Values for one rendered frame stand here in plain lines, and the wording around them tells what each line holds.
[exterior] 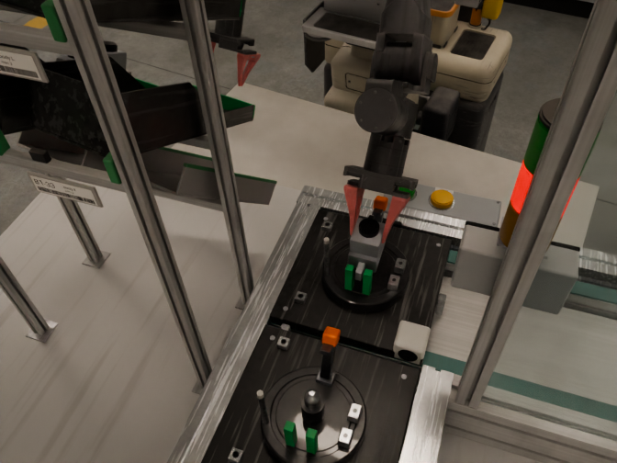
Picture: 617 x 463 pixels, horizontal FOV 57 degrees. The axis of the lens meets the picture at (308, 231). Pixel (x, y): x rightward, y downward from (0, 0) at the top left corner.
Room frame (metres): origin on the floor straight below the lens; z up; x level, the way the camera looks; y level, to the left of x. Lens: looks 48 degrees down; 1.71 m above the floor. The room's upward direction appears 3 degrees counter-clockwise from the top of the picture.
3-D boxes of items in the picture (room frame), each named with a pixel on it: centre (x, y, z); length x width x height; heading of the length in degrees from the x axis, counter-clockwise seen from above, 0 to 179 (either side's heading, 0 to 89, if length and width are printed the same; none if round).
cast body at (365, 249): (0.54, -0.09, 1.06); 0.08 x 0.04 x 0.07; 159
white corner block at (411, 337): (0.43, -0.14, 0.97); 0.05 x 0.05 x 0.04; 68
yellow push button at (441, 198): (0.72, -0.25, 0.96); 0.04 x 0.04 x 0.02
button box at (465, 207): (0.72, -0.25, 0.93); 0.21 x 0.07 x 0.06; 68
